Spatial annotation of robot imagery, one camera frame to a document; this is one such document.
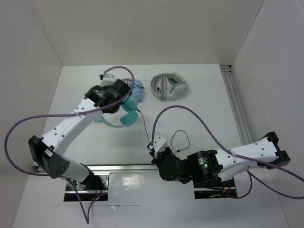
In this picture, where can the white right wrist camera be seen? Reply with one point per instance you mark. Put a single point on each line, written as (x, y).
(157, 145)

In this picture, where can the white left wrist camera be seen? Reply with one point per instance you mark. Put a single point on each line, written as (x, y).
(107, 79)

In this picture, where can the aluminium table edge rail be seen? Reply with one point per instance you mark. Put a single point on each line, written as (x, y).
(109, 167)

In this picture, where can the teal cat ear headphones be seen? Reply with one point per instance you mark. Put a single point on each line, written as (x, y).
(130, 106)

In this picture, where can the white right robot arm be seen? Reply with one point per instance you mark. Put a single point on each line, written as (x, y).
(216, 166)

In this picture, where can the aluminium side rail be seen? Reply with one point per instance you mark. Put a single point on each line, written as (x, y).
(238, 113)

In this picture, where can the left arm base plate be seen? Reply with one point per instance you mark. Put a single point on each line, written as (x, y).
(98, 191)

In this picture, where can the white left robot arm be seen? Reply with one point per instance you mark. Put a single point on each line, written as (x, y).
(48, 150)

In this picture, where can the pink blue cat ear headphones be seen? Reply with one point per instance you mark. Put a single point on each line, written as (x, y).
(137, 89)

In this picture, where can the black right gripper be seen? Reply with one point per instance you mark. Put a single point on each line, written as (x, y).
(156, 160)

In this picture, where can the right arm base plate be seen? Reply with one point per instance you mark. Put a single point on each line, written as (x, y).
(214, 190)

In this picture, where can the white grey headphones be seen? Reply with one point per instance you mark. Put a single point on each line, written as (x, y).
(168, 86)

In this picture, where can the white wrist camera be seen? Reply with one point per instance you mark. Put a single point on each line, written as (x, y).
(107, 79)
(157, 145)

